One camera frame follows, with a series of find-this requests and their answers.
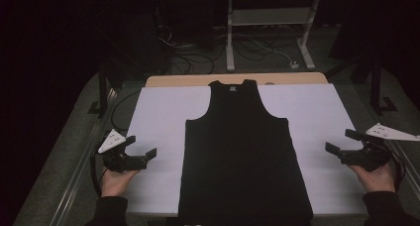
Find black tank top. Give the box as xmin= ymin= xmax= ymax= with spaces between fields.
xmin=177 ymin=79 xmax=314 ymax=226

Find black looped floor cable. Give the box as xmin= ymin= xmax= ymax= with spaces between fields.
xmin=110 ymin=90 xmax=142 ymax=133

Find white floor cable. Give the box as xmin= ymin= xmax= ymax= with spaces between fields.
xmin=237 ymin=34 xmax=295 ymax=65

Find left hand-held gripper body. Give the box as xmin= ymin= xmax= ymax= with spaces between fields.
xmin=97 ymin=129 xmax=149 ymax=173

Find tangle of black floor cables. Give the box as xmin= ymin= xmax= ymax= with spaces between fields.
xmin=157 ymin=23 xmax=217 ymax=75

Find person's right hand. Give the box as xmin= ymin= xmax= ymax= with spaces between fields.
xmin=350 ymin=165 xmax=396 ymax=194

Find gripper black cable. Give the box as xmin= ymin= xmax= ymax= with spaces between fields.
xmin=90 ymin=153 xmax=104 ymax=197
xmin=389 ymin=149 xmax=407 ymax=192

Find metal floor rail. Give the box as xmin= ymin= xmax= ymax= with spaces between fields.
xmin=49 ymin=86 xmax=119 ymax=226
xmin=379 ymin=120 xmax=420 ymax=200

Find white table mat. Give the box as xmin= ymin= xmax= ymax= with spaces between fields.
xmin=124 ymin=83 xmax=369 ymax=217

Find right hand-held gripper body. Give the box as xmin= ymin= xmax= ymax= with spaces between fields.
xmin=340 ymin=122 xmax=420 ymax=172

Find white metal desk frame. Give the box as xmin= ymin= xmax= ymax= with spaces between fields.
xmin=226 ymin=0 xmax=322 ymax=71

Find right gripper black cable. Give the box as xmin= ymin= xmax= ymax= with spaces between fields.
xmin=389 ymin=149 xmax=407 ymax=192

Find person's left hand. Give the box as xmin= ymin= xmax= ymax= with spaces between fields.
xmin=100 ymin=169 xmax=140 ymax=198

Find black metal stand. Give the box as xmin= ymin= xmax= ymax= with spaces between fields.
xmin=325 ymin=54 xmax=399 ymax=116
xmin=87 ymin=61 xmax=126 ymax=119

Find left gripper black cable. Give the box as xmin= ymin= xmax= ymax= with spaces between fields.
xmin=90 ymin=153 xmax=104 ymax=197

